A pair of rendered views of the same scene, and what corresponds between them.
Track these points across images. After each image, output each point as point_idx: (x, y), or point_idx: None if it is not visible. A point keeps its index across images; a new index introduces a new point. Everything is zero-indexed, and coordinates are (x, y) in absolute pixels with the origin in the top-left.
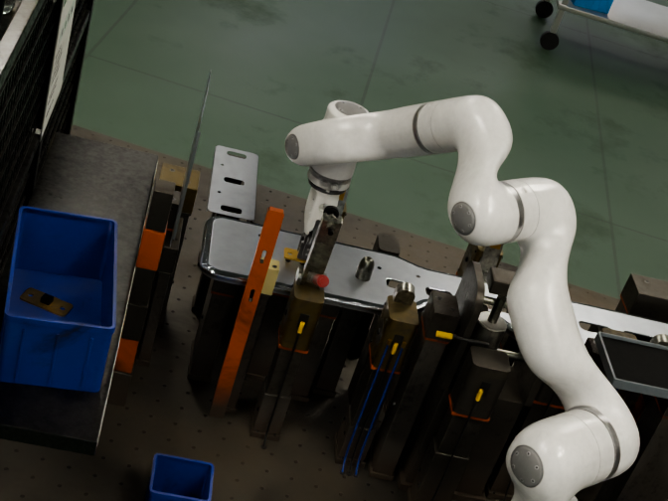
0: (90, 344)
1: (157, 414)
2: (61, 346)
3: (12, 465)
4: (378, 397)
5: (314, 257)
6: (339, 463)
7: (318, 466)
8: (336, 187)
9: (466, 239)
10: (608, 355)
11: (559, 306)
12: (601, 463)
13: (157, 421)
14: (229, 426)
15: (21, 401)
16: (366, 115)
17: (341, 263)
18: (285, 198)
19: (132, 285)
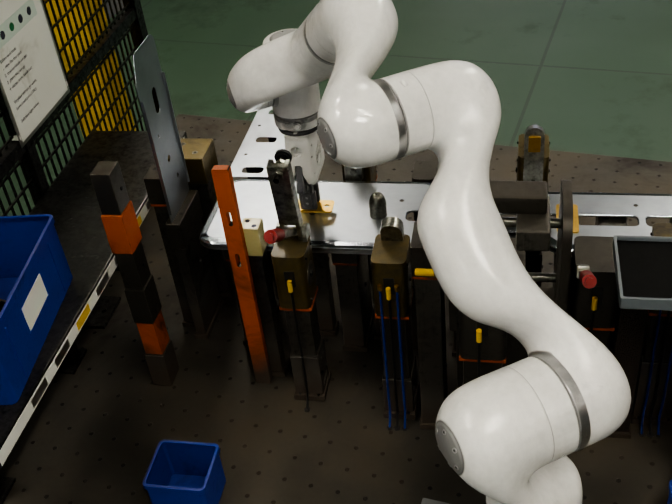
0: None
1: (203, 388)
2: None
3: (46, 464)
4: (398, 345)
5: (280, 209)
6: (388, 417)
7: (363, 424)
8: (298, 126)
9: (339, 163)
10: (623, 265)
11: (470, 227)
12: (555, 432)
13: (201, 397)
14: (275, 392)
15: None
16: (278, 39)
17: (357, 204)
18: None
19: (120, 272)
